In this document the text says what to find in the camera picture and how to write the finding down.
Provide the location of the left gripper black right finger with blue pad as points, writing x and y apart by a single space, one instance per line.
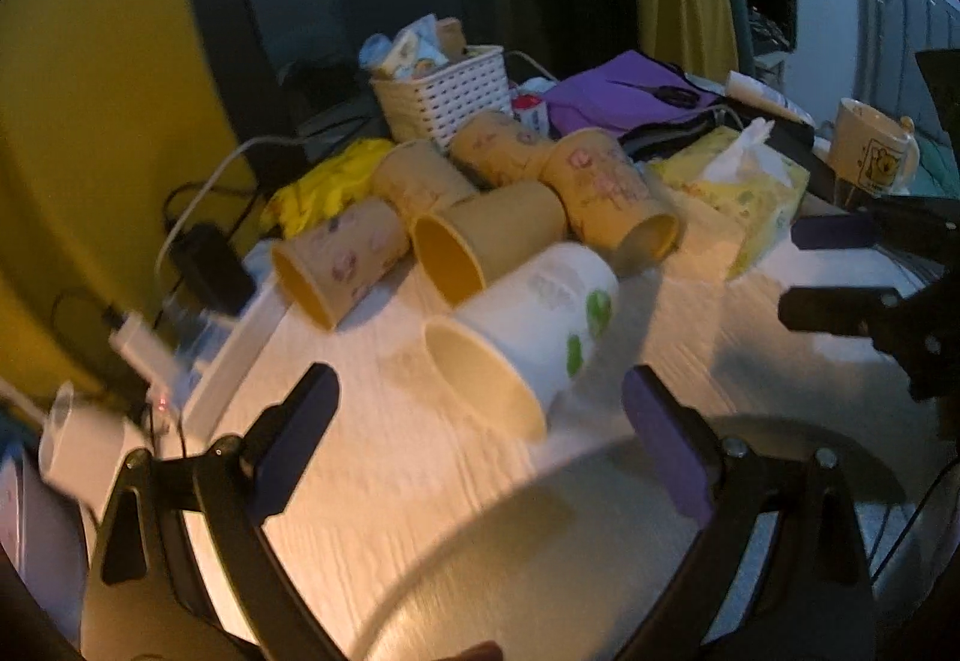
812 598

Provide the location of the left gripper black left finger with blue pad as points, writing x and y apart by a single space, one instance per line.
146 598

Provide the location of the purple-padded finger of the right gripper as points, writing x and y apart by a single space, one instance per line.
918 229

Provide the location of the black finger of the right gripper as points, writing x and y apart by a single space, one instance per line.
920 332

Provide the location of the white paper cup green print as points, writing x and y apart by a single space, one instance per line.
511 350

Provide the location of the brown paper cup right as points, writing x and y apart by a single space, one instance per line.
609 206

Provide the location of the brown paper cup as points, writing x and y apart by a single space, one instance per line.
417 179
328 270
609 206
498 150
464 248

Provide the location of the brown paper cup left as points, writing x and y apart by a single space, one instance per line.
328 270

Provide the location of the brown paper cup rear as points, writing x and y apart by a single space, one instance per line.
498 150

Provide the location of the brown paper cup middle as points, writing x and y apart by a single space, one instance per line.
464 248

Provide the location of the brown paper cup back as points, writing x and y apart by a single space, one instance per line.
417 179

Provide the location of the bare fingertip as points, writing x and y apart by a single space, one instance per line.
485 651

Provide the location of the cream cartoon mug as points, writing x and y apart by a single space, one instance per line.
874 152

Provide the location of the white desk lamp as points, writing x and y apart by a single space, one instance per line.
54 499

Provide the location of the yellow tissue pack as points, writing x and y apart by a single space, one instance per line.
737 195

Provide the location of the white radiator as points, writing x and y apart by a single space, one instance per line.
891 32

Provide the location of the white power strip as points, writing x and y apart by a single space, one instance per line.
224 361

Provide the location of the white textured tablecloth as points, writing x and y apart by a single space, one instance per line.
480 478

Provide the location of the white charger plug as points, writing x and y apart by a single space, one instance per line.
149 356

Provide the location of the round grey mat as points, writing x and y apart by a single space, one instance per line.
564 568

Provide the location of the purple cloth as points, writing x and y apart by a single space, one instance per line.
622 94

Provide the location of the black power adapter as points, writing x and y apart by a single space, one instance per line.
212 270

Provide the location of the yellow rubber glove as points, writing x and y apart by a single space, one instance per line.
326 191

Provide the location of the yellow curtain left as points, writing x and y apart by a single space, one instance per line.
108 109

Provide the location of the white woven basket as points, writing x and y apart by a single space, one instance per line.
435 107

